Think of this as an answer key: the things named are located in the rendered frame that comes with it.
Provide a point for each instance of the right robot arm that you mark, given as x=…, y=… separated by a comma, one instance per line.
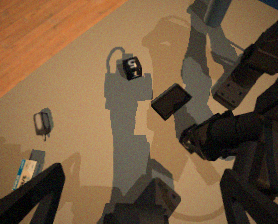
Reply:
x=257, y=156

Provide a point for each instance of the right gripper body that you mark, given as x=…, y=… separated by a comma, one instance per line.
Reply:
x=218, y=136

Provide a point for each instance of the grey bottle with blue cap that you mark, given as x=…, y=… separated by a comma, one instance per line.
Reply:
x=216, y=12

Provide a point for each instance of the small blue and tan cardboard box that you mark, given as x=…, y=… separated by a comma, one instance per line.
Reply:
x=27, y=170

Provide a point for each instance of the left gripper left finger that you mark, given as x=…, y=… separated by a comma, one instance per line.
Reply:
x=44, y=190

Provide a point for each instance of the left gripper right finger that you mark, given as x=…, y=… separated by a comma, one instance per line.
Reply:
x=239, y=195

